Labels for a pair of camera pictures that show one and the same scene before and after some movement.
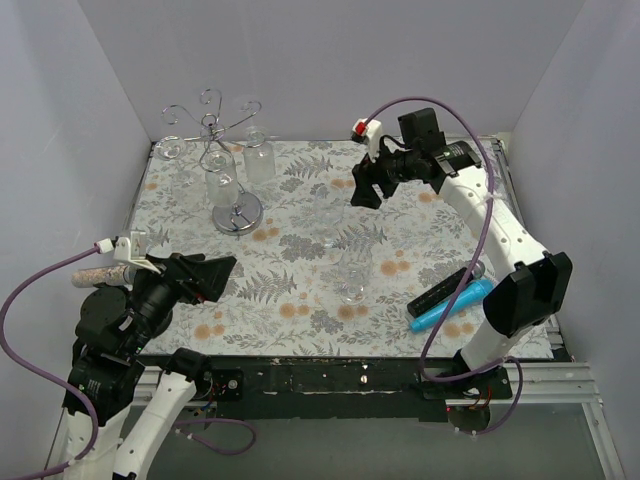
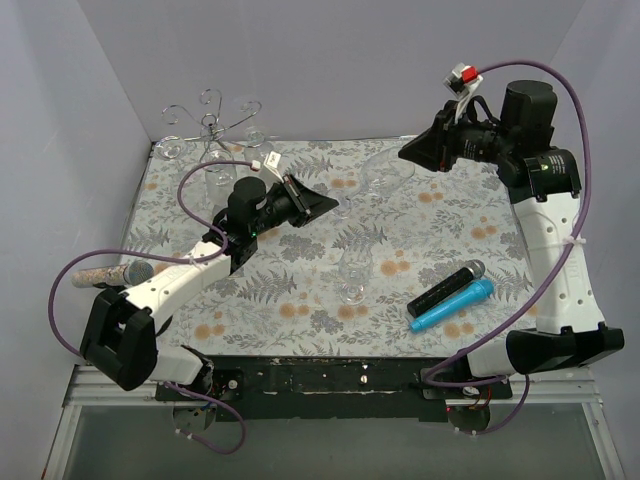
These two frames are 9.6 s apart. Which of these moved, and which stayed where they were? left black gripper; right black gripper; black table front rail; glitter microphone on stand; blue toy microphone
Moved: left black gripper; right black gripper
Stayed: blue toy microphone; glitter microphone on stand; black table front rail
